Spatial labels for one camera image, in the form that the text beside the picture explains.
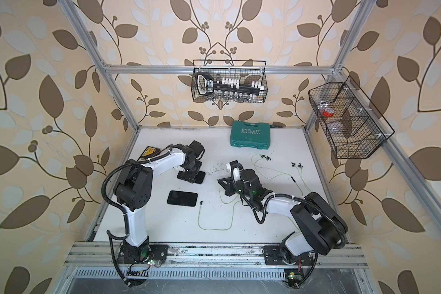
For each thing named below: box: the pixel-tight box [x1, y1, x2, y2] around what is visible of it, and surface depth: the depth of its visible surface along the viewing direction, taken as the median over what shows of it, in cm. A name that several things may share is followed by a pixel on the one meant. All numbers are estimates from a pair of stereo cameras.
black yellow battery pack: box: [137, 145, 161, 162], surface depth 107 cm
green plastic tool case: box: [229, 120, 271, 150], surface depth 114 cm
